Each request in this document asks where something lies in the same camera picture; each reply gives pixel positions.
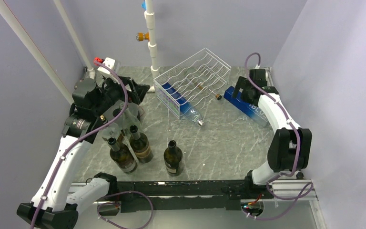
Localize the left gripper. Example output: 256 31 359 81
92 73 150 116

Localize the blue glass bottle silver cap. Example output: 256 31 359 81
224 86 269 127

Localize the dark green wine bottle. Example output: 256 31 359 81
163 140 183 176

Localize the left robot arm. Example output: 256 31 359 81
17 77 150 229

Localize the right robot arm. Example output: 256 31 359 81
232 69 312 198

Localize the clear glass bottle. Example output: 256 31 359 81
122 103 142 135

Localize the clear bottle copper cap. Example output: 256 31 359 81
185 69 222 101

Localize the dark wine bottle brown label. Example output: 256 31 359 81
129 125 153 164

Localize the blue bottle in rack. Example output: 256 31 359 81
162 83 204 126

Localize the dark wine bottle left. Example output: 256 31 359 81
107 137 138 174

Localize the grey round perforated disc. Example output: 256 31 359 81
104 100 142 127

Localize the orange nozzle on pipe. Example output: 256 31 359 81
136 32 150 42

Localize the diagonal white pole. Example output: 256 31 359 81
0 0 73 104

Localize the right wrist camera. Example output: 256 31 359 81
254 65 268 84

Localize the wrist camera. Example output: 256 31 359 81
254 65 268 84
94 57 121 77

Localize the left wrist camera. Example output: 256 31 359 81
94 57 121 77

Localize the white wire wine rack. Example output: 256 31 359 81
154 48 231 125

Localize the white PVC pipe frame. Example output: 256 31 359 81
53 0 159 79

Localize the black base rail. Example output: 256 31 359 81
72 178 316 213

